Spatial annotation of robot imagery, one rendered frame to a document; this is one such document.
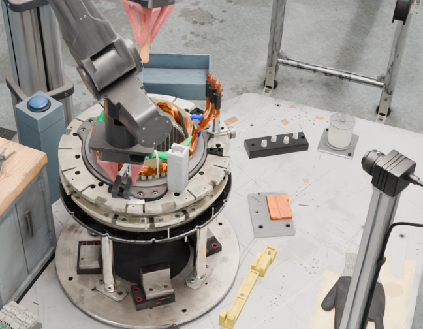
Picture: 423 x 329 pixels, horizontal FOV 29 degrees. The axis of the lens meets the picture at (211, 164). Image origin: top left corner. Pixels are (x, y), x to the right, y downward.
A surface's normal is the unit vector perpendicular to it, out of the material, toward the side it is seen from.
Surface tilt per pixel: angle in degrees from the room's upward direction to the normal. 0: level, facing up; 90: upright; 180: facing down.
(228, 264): 0
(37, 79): 90
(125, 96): 19
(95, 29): 75
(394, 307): 0
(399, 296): 0
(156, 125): 89
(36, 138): 90
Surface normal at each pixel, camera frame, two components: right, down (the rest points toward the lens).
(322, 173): 0.04, -0.73
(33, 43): 0.55, 0.58
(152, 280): 0.30, 0.66
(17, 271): 0.91, 0.30
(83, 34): 0.47, 0.41
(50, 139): 0.77, 0.46
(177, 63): 0.00, 0.69
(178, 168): -0.36, 0.63
